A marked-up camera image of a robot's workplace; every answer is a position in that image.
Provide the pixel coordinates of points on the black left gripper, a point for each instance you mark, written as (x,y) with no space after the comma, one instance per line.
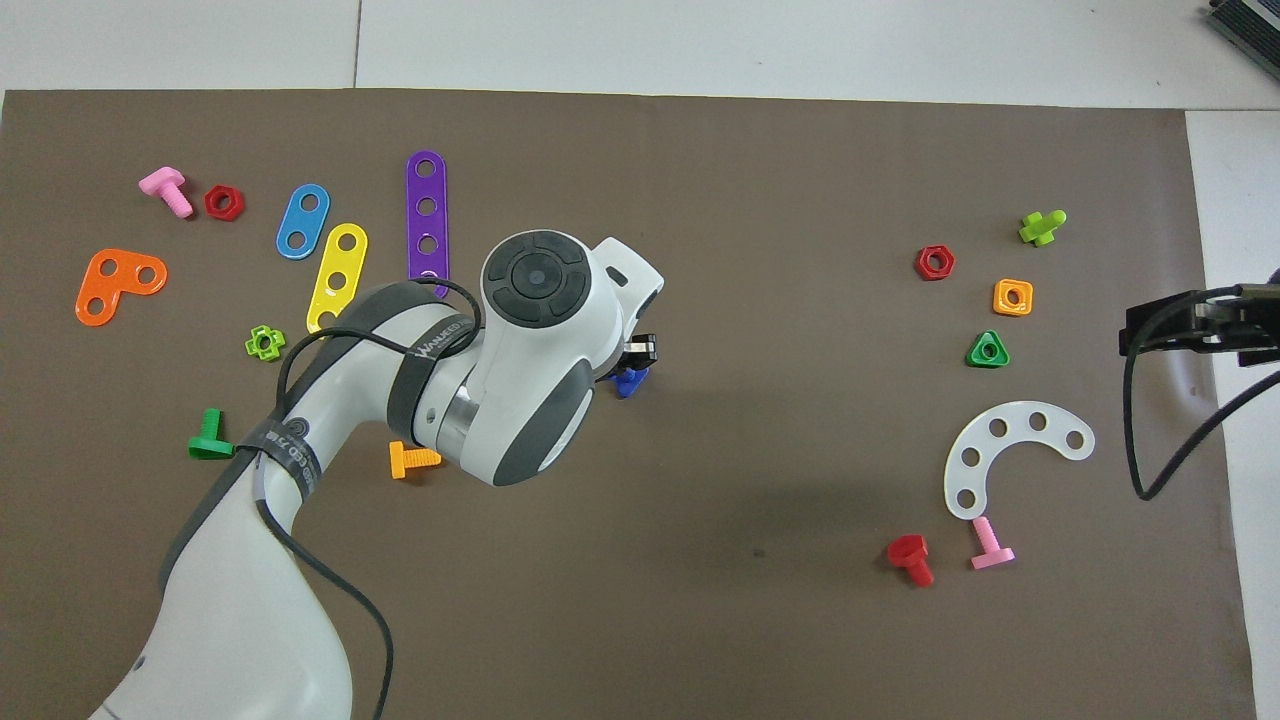
(640,352)

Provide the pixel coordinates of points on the white curved five-hole strip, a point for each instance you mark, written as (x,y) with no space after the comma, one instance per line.
(1018,422)

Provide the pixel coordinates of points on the yellow three-hole plastic strip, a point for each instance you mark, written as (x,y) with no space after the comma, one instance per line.
(342,262)

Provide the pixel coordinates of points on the blue plastic screw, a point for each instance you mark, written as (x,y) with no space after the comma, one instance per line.
(627,390)

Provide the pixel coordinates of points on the dark grey ribbed device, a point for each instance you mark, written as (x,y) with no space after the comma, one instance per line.
(1255,25)

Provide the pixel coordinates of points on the brown table mat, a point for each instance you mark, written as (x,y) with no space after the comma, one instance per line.
(700,600)

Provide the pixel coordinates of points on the purple four-hole plastic strip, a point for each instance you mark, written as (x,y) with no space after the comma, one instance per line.
(427,225)

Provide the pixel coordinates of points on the orange square plastic nut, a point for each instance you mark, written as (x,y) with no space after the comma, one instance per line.
(998,298)

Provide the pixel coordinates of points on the lime green cross nut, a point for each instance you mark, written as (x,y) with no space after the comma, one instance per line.
(251,346)

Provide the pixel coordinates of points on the red plastic screw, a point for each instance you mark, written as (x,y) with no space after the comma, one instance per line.
(908,550)

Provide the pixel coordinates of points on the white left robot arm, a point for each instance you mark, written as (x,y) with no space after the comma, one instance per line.
(260,600)

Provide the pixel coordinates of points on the blue two-hole plastic strip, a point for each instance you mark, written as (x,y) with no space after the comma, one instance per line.
(303,221)

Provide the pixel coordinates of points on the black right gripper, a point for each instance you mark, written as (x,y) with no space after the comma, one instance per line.
(1240,320)

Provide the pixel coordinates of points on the pink plastic screw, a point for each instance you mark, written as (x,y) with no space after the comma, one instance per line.
(165,183)
(985,540)

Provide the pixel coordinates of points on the dark green plastic screw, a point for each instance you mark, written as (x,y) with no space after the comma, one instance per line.
(210,445)

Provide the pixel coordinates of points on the orange plastic screw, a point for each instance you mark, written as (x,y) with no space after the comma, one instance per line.
(400,460)

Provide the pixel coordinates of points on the red hexagonal plastic nut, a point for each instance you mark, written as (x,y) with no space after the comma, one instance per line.
(921,263)
(211,203)

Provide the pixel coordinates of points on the blue toy bolt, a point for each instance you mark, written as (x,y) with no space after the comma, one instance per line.
(638,376)

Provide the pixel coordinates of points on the green triangular plastic nut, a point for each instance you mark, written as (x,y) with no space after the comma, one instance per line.
(973,360)

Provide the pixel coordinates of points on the lime green cross-head screw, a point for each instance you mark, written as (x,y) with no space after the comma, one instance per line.
(1040,230)

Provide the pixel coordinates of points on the orange three-hole angled plate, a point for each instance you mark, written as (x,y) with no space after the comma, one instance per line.
(120,290)

